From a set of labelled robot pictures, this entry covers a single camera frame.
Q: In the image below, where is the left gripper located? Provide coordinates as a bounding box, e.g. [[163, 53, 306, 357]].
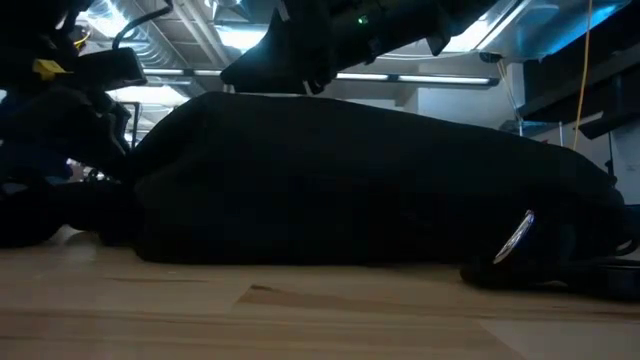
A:
[[0, 84, 134, 179]]

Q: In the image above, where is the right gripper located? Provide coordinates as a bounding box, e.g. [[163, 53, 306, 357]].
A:
[[220, 0, 401, 96]]

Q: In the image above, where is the black cylindrical pouch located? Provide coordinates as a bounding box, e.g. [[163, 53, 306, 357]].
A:
[[0, 174, 69, 250]]

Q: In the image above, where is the black backpack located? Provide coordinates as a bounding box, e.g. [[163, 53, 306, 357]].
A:
[[64, 91, 640, 291]]

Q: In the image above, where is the black slab device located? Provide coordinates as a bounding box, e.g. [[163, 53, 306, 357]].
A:
[[564, 257, 640, 302]]

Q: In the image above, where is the long ceiling tube light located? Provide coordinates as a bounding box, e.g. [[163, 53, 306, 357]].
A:
[[142, 67, 227, 79], [333, 71, 501, 87]]

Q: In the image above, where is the silver curved metal rim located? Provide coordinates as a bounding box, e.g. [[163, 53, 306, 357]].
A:
[[492, 209, 537, 267]]

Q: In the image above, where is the whiteboard on stand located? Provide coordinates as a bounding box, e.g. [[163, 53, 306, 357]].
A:
[[606, 117, 640, 206]]

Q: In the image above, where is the black metal workstation frame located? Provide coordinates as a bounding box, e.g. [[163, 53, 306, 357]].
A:
[[119, 101, 142, 151]]

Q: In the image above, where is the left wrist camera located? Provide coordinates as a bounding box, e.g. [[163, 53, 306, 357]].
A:
[[74, 47, 150, 92]]

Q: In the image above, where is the yellow cable tag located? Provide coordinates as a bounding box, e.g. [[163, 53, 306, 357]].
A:
[[31, 58, 70, 82]]

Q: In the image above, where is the yellow hanging cord reel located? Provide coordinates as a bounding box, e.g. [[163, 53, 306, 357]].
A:
[[73, 28, 95, 52]]

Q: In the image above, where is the silver ribbed ceiling duct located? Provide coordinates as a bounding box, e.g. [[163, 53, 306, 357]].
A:
[[82, 0, 216, 99]]

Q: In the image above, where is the large metal ceiling duct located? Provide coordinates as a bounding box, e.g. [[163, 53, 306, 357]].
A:
[[442, 0, 632, 65]]

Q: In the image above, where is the yellow hanging cable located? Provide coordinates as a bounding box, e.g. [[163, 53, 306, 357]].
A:
[[571, 0, 595, 152]]

